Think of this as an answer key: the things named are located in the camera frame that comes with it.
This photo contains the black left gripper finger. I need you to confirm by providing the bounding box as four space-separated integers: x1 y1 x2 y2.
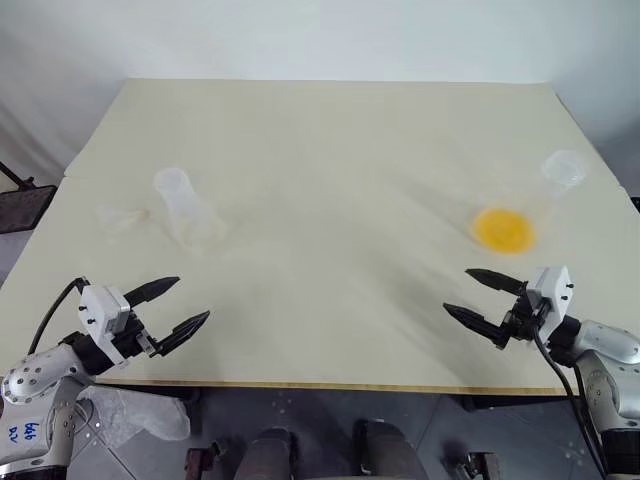
123 275 181 310
148 310 212 358

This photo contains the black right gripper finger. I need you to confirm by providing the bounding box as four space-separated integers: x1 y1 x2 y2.
442 301 512 351
464 267 530 297

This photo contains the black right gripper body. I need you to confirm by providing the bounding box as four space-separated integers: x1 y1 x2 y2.
503 288 550 342

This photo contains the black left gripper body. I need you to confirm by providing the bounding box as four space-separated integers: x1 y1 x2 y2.
112 309 165 359

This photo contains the large clear conical flask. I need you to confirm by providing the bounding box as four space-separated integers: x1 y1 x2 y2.
469 148 590 257

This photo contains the small clear conical flask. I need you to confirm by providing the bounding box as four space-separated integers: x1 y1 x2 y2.
152 166 229 257

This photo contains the brown metal clamp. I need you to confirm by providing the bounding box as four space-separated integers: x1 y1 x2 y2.
452 447 501 480
185 437 236 480

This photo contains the narrow dark rounded shape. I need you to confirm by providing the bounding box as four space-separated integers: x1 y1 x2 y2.
247 426 297 480

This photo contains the black mesh panel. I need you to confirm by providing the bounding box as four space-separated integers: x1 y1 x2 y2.
0 183 58 236

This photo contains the wide dark rounded shape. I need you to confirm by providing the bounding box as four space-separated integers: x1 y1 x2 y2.
353 418 437 480

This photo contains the black metal rod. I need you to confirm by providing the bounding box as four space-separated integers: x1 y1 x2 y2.
0 160 35 190

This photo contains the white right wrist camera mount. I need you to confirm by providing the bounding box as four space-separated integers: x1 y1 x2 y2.
526 264 575 352

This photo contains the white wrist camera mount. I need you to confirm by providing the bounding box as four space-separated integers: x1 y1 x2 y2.
78 283 135 365
526 264 575 352

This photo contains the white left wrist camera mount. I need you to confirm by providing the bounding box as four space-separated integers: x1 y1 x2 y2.
78 283 135 365

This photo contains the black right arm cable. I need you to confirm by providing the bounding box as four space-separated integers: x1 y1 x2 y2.
531 319 611 480

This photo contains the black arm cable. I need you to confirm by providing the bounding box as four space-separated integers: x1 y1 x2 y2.
27 277 94 356
531 319 611 480

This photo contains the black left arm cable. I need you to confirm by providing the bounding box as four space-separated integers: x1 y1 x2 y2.
27 277 94 356

